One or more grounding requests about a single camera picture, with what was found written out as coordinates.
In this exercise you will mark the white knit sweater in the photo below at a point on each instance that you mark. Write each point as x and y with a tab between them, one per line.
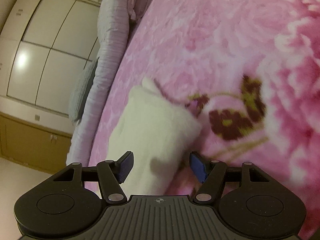
158	133

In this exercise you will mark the grey textured pillow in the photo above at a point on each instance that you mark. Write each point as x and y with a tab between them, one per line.
80	91

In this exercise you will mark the pink floral bed blanket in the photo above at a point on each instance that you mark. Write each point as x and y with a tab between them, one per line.
248	70

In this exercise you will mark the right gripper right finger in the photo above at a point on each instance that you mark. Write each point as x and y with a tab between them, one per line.
213	175

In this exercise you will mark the brown wooden door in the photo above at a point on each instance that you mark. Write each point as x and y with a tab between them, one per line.
32	145

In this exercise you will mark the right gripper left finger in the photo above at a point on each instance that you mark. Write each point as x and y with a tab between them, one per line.
109	175

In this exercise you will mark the striped grey folded quilt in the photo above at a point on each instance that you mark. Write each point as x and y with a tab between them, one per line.
113	30

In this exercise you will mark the white wardrobe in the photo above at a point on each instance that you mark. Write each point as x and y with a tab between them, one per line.
45	45

